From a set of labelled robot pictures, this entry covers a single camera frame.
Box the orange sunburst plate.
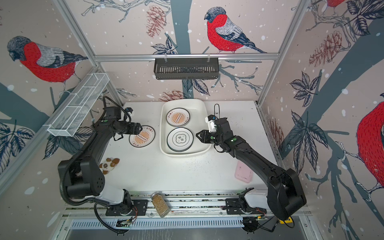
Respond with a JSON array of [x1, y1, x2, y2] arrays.
[[166, 108, 191, 127], [129, 125, 156, 148]]

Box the white plate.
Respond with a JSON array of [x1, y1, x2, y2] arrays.
[[167, 128, 194, 153]]

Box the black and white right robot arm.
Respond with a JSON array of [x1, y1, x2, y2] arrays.
[[196, 115, 307, 221]]

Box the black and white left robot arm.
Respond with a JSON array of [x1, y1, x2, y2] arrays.
[[58, 107, 143, 215]]

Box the white plastic bin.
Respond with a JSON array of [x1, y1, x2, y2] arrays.
[[160, 99, 212, 158]]

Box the brown white plush toy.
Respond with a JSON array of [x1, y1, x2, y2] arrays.
[[99, 158, 120, 175]]

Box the glass jar of grains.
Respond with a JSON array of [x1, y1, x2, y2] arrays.
[[151, 192, 170, 218]]

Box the small circuit board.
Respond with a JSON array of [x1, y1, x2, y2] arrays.
[[116, 219, 133, 228]]

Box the yellow tape measure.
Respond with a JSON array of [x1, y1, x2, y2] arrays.
[[280, 217, 294, 224]]

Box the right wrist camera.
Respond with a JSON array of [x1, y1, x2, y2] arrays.
[[205, 115, 217, 133]]

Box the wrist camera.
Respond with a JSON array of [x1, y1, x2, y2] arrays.
[[205, 115, 217, 133], [125, 107, 133, 116]]

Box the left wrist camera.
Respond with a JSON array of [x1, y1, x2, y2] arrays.
[[125, 107, 133, 116]]

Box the white mesh wall shelf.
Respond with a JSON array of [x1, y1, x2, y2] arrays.
[[48, 73, 110, 137]]

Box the black hanging wire basket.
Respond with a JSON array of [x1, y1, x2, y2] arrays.
[[154, 58, 220, 80]]

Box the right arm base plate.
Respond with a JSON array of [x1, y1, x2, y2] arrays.
[[222, 199, 267, 215]]

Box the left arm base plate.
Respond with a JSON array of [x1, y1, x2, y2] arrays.
[[106, 200, 148, 217]]

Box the black right cable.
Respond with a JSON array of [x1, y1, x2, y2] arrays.
[[239, 214, 296, 234]]

